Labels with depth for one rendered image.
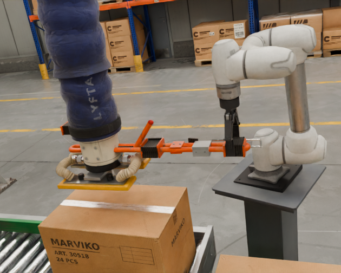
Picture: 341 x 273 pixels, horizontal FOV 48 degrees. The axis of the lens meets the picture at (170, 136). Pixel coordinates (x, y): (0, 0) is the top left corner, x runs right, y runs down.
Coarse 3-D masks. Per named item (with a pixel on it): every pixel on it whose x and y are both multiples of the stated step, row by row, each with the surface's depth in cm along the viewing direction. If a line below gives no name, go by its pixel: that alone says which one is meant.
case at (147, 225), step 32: (96, 192) 195; (128, 192) 190; (160, 192) 186; (64, 224) 172; (96, 224) 168; (128, 224) 164; (160, 224) 161; (64, 256) 176; (96, 256) 169; (128, 256) 163; (160, 256) 156; (192, 256) 195
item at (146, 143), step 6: (150, 138) 165; (156, 138) 165; (162, 138) 162; (144, 144) 162; (150, 144) 161; (156, 144) 160; (162, 144) 161; (144, 150) 158; (150, 150) 157; (156, 150) 157; (144, 156) 159; (150, 156) 158; (156, 156) 157
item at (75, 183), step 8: (80, 176) 166; (104, 176) 167; (112, 176) 162; (64, 184) 167; (72, 184) 166; (80, 184) 164; (88, 184) 163; (96, 184) 162; (104, 184) 161; (112, 184) 160; (120, 184) 158; (128, 184) 158
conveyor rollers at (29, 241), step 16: (0, 240) 239; (16, 240) 237; (32, 240) 237; (0, 256) 224; (16, 256) 223; (32, 256) 223; (0, 272) 212; (16, 272) 211; (32, 272) 210; (48, 272) 208
